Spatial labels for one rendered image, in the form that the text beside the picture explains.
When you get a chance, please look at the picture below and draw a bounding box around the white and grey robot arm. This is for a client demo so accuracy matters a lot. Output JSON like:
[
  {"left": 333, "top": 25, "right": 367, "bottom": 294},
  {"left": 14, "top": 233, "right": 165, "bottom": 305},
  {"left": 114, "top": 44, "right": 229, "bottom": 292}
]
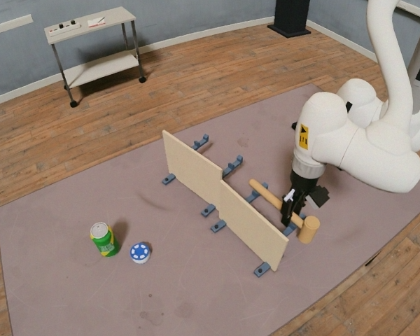
[{"left": 291, "top": 0, "right": 420, "bottom": 193}]

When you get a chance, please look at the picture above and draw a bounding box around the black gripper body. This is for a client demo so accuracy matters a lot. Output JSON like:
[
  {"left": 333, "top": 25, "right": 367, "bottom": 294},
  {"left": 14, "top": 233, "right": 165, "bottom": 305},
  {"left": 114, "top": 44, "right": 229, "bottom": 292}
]
[{"left": 290, "top": 169, "right": 319, "bottom": 197}]

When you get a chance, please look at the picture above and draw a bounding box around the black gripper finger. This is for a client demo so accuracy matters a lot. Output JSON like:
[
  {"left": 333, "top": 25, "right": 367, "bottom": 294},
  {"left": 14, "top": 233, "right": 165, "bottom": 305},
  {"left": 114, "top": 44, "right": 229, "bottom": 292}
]
[
  {"left": 281, "top": 189, "right": 305, "bottom": 227},
  {"left": 294, "top": 193, "right": 308, "bottom": 216}
]

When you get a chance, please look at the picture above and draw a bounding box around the green drink can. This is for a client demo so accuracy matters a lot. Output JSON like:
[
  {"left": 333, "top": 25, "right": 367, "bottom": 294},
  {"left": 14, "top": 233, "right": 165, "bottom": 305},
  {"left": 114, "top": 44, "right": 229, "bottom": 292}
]
[{"left": 90, "top": 223, "right": 120, "bottom": 257}]

